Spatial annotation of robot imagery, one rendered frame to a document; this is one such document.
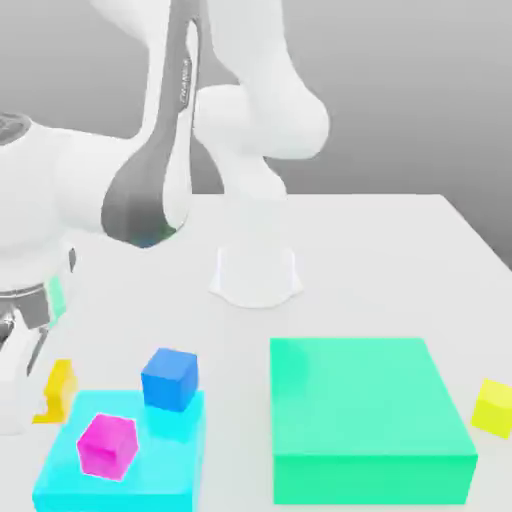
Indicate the small yellow cube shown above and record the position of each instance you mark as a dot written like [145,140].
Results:
[494,410]

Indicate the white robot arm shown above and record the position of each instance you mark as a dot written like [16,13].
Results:
[256,100]

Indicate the large cyan box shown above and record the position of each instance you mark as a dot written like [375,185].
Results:
[160,468]

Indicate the small magenta cube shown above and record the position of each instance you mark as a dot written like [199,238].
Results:
[107,448]

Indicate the small orange cube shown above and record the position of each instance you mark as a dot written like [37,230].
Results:
[60,384]

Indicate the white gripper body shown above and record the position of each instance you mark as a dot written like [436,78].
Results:
[16,392]

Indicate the small blue cube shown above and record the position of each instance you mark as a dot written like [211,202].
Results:
[170,380]

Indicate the large green box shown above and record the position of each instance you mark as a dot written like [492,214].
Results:
[360,404]

